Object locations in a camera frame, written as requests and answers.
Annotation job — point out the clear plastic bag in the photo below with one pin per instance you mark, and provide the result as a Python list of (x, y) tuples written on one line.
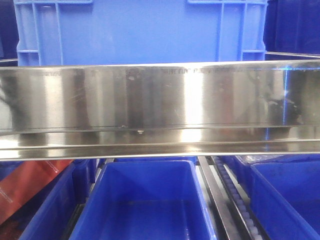
[(257, 158)]

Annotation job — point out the steel front shelf beam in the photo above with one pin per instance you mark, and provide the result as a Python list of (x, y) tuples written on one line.
[(175, 109)]

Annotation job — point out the white roller track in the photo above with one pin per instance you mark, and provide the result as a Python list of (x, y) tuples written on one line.
[(240, 212)]

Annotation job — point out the red foil bag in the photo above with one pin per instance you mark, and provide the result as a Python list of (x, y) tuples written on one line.
[(25, 182)]

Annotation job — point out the large blue bin upper centre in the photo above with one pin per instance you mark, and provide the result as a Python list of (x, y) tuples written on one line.
[(109, 32)]

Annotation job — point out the steel divider rail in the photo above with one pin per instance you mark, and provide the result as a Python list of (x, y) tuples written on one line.
[(225, 221)]

